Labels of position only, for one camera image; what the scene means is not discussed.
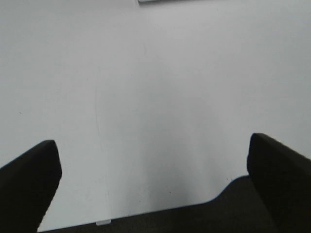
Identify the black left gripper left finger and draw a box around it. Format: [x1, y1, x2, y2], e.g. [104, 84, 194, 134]
[0, 140, 62, 233]

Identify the white microwave door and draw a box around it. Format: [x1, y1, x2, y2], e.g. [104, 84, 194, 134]
[138, 0, 219, 3]

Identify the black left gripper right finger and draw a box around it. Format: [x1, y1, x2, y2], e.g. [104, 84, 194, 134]
[247, 133, 311, 233]

